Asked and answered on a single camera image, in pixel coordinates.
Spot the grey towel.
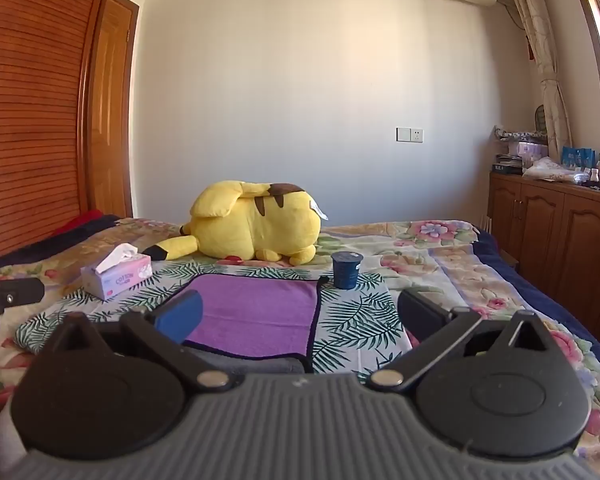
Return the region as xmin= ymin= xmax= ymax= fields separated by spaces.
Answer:
xmin=195 ymin=347 xmax=312 ymax=376

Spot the wooden louvered wardrobe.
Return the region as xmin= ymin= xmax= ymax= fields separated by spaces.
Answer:
xmin=0 ymin=0 xmax=118 ymax=256

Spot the purple towel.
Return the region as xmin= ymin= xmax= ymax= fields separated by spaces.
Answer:
xmin=157 ymin=272 xmax=331 ymax=362

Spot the white plastic bag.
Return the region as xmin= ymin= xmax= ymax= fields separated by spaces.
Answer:
xmin=522 ymin=156 xmax=588 ymax=183

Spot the yellow plush toy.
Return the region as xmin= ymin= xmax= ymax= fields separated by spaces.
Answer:
xmin=180 ymin=180 xmax=329 ymax=267

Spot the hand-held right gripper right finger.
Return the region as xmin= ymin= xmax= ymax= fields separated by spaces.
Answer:
xmin=367 ymin=287 xmax=556 ymax=392

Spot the pink tissue box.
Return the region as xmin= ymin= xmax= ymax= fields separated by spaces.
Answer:
xmin=80 ymin=242 xmax=153 ymax=302

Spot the wooden door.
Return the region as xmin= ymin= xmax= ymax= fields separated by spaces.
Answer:
xmin=87 ymin=0 xmax=141 ymax=218

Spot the leaf print cloth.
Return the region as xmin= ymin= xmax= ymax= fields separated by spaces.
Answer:
xmin=15 ymin=260 xmax=416 ymax=376

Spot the patterned beige curtain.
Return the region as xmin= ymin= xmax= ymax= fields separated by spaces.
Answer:
xmin=497 ymin=0 xmax=573 ymax=148

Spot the stack of boxes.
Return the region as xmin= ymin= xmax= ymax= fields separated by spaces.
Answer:
xmin=494 ymin=141 xmax=549 ymax=176

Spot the red cloth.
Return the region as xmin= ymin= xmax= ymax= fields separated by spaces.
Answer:
xmin=50 ymin=210 xmax=106 ymax=238

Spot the blue cup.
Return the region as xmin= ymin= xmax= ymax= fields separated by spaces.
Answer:
xmin=330 ymin=251 xmax=365 ymax=291

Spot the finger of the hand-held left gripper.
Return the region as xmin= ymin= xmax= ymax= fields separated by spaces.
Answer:
xmin=0 ymin=277 xmax=46 ymax=331

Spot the blue box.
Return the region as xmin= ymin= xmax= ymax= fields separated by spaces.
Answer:
xmin=561 ymin=146 xmax=597 ymax=168

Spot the floral printed box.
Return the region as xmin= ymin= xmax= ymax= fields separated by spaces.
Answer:
xmin=492 ymin=125 xmax=548 ymax=142

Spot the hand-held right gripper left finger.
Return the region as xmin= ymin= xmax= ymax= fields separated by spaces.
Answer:
xmin=40 ymin=290 xmax=235 ymax=394

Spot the wooden cabinet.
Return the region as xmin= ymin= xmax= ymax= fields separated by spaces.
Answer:
xmin=487 ymin=170 xmax=600 ymax=306

